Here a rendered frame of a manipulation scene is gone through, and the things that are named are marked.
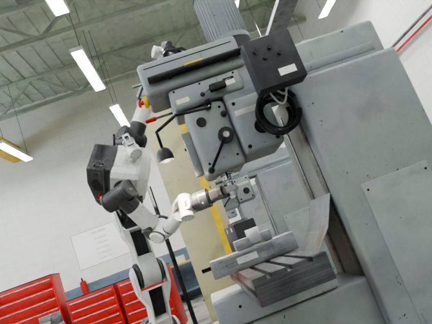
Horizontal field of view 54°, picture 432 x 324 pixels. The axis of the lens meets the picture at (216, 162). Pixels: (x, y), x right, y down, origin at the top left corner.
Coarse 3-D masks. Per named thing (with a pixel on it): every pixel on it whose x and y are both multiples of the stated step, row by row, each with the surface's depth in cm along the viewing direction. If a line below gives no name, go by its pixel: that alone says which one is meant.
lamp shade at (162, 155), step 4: (160, 148) 183; (164, 148) 182; (168, 148) 184; (160, 152) 182; (164, 152) 181; (168, 152) 182; (160, 156) 181; (164, 156) 181; (168, 156) 181; (172, 156) 183; (160, 160) 181; (164, 160) 187; (168, 160) 187; (160, 164) 185
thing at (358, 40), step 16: (336, 32) 196; (352, 32) 197; (368, 32) 197; (304, 48) 194; (320, 48) 194; (336, 48) 195; (352, 48) 195; (368, 48) 195; (304, 64) 192; (320, 64) 192; (336, 64) 193; (224, 96) 188; (240, 96) 188
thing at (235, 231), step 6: (234, 222) 223; (240, 222) 220; (246, 222) 221; (252, 222) 221; (228, 228) 229; (234, 228) 219; (240, 228) 219; (246, 228) 220; (228, 234) 233; (234, 234) 221; (240, 234) 218; (228, 240) 237; (234, 240) 225
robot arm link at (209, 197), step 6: (222, 186) 191; (198, 192) 192; (204, 192) 190; (210, 192) 189; (216, 192) 188; (222, 192) 190; (198, 198) 190; (204, 198) 189; (210, 198) 189; (216, 198) 188; (222, 198) 191; (204, 204) 190; (210, 204) 191
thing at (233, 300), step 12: (228, 288) 192; (240, 288) 176; (312, 288) 167; (324, 288) 167; (216, 300) 167; (228, 300) 165; (240, 300) 165; (252, 300) 165; (288, 300) 165; (300, 300) 166; (216, 312) 164; (228, 312) 164; (240, 312) 164; (252, 312) 164; (264, 312) 164
